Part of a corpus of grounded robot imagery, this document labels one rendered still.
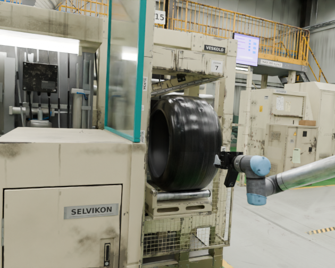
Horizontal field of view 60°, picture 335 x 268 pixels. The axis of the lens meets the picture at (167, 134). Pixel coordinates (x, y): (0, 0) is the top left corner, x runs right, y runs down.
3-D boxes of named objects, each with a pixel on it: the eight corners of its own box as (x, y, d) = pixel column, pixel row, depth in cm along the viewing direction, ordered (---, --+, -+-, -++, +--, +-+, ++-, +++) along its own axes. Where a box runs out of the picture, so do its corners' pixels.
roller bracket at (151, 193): (151, 209, 151) (152, 191, 150) (132, 189, 188) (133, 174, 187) (157, 208, 152) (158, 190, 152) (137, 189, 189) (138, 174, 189)
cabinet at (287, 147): (282, 188, 563) (287, 125, 554) (261, 181, 616) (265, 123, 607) (314, 185, 602) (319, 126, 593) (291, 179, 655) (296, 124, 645)
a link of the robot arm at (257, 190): (274, 202, 117) (273, 175, 117) (261, 207, 109) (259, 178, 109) (256, 199, 123) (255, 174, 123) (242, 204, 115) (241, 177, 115)
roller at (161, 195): (151, 199, 159) (154, 201, 155) (152, 191, 159) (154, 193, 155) (207, 195, 172) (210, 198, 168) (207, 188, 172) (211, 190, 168)
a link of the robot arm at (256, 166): (256, 178, 108) (255, 156, 108) (239, 176, 118) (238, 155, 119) (273, 177, 111) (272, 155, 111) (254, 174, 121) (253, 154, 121)
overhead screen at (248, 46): (232, 63, 523) (234, 32, 519) (230, 63, 527) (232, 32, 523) (257, 66, 548) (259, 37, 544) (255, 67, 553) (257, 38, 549)
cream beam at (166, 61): (142, 67, 180) (143, 43, 179) (132, 72, 204) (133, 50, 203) (225, 76, 203) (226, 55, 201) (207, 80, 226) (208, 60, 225)
